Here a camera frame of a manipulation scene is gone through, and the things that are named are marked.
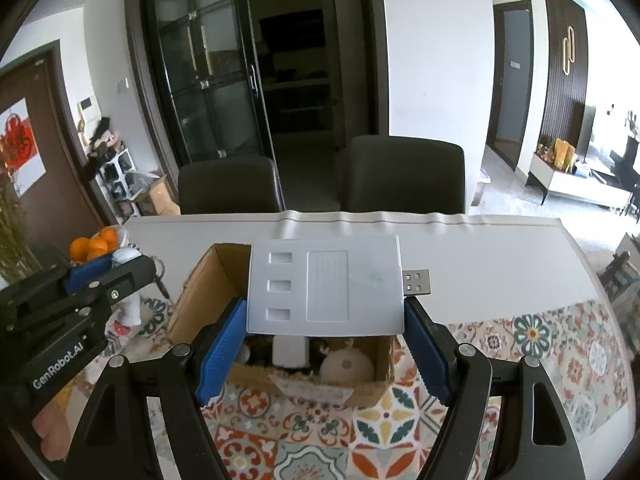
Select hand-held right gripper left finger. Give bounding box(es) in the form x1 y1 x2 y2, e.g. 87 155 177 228
80 299 248 480

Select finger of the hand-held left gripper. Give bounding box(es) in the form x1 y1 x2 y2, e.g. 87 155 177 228
62 255 115 295
75 255 157 318

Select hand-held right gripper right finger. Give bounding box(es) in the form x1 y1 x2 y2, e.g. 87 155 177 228
403 297 586 480

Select brown cardboard box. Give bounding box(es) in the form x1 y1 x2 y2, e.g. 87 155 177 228
167 242 398 408

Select white cube charger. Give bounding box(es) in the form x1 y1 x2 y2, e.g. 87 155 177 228
272 334 311 368

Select round white deer gadget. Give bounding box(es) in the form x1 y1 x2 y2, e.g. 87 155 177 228
319 340 376 383

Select white usb hub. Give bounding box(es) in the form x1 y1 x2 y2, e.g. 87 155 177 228
246 235 436 336

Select person's left hand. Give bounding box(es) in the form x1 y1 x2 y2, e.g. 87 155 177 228
31 400 72 461

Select pile of oranges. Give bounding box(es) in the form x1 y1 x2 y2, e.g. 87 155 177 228
69 226 118 263

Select white tissue paper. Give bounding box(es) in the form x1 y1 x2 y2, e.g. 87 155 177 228
117 294 143 328

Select white fruit basket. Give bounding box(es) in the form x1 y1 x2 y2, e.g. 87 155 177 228
70 225 128 266

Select colourful patterned table mat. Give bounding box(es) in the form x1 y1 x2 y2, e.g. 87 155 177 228
87 295 631 480

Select dried yellow branches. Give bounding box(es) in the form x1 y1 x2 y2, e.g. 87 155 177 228
0 165 43 286

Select small cardboard box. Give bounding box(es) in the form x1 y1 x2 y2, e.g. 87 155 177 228
142 175 181 216

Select white shoe rack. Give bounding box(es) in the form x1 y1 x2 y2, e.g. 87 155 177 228
97 147 141 216

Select brown entrance door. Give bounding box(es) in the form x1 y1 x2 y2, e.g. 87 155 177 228
0 55 103 241

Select dark dining chair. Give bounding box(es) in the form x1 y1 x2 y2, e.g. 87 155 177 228
345 135 466 215
177 156 283 215

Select pile of plush toys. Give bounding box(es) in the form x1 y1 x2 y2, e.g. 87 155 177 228
85 116 126 161

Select red and white door poster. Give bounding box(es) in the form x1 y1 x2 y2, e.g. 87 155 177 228
0 99 46 196

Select patterned cushion chair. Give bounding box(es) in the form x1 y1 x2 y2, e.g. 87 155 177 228
597 232 640 321

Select white tv console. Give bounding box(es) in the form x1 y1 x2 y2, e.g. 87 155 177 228
527 152 633 211

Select black framed glass door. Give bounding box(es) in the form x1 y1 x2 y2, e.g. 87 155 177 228
142 0 273 163

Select yellow bag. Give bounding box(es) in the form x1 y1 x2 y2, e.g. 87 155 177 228
552 137 576 171

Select dark shelving unit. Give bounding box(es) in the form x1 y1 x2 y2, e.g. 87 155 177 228
257 7 341 136

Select black television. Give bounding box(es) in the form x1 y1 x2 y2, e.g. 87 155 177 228
582 105 598 161

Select dark interior door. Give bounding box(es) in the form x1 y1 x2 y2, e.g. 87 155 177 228
487 0 536 171

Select white wall intercom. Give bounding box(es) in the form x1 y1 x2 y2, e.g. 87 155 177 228
77 96 101 123

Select dark slatted wall panel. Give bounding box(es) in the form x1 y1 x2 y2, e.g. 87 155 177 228
540 0 588 151

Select gold wall ornament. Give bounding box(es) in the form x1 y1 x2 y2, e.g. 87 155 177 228
560 24 576 77

